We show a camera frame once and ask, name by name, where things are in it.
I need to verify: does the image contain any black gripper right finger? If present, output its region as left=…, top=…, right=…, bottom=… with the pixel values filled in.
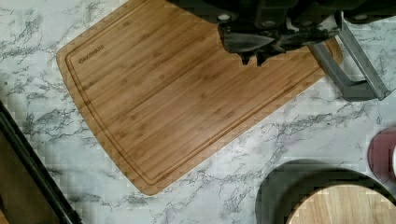
left=256, top=29, right=338, bottom=66

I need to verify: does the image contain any black canister with wooden lid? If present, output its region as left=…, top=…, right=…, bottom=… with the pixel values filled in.
left=255, top=160, right=395, bottom=224

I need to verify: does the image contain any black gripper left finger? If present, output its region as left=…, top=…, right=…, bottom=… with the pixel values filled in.
left=218, top=26, right=276, bottom=65

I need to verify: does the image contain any bamboo cutting board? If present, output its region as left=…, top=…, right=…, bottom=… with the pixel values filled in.
left=57, top=0, right=323, bottom=195

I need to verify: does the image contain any brown ceramic utensil cup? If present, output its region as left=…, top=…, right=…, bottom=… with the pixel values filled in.
left=367, top=127, right=396, bottom=182

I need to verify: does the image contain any black table edge rail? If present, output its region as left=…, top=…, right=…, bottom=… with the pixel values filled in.
left=0, top=106, right=83, bottom=224

